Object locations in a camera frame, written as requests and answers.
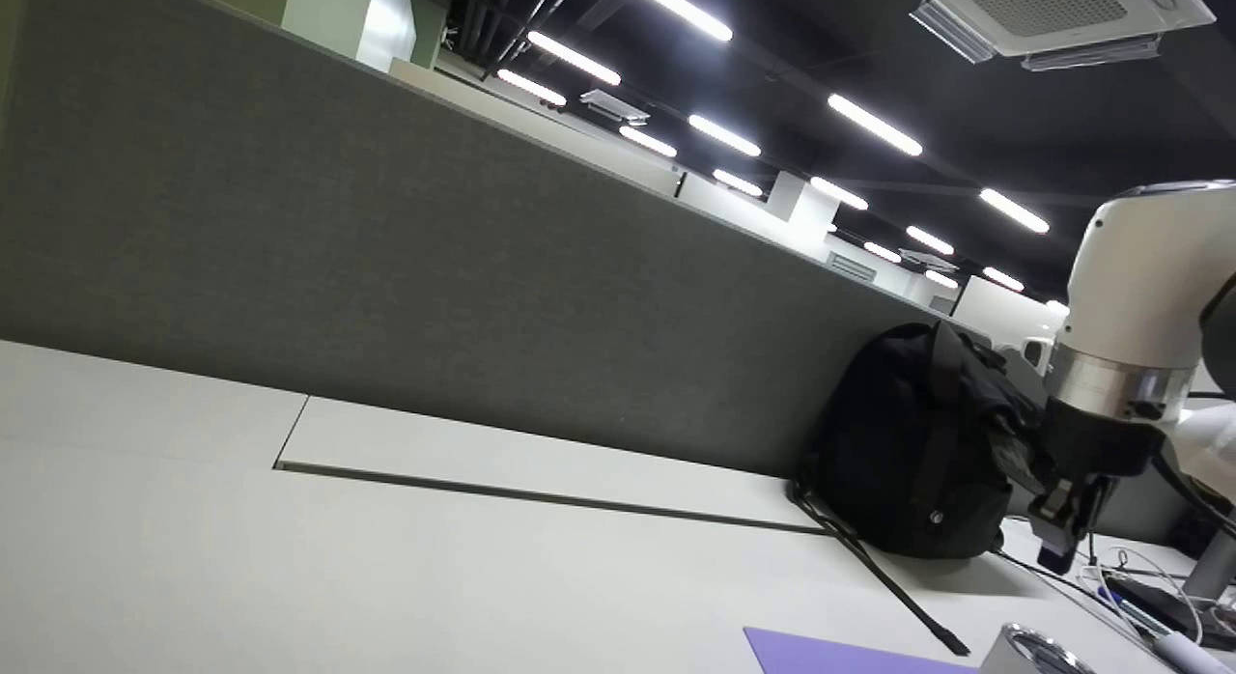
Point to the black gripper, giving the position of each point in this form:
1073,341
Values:
1101,442

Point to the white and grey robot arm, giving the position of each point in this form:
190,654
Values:
1144,288

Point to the silver metal cup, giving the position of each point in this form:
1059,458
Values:
1028,655

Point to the black flat device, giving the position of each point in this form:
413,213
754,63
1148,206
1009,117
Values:
1164,606

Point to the grey pole stand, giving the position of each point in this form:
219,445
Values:
1215,563

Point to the black backpack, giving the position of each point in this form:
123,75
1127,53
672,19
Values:
917,442

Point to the white cylindrical object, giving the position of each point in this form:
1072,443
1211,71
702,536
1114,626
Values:
1193,655

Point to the purple sheet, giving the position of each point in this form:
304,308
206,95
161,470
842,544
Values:
830,655

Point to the ceiling strip light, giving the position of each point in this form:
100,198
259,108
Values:
647,141
574,58
1014,210
874,124
676,6
738,182
929,240
838,193
531,88
724,135

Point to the large ceiling air conditioner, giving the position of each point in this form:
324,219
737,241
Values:
1053,13

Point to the small ceiling air conditioner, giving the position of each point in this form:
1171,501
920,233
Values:
615,105

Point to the grey desk partition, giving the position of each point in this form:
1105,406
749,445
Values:
386,268

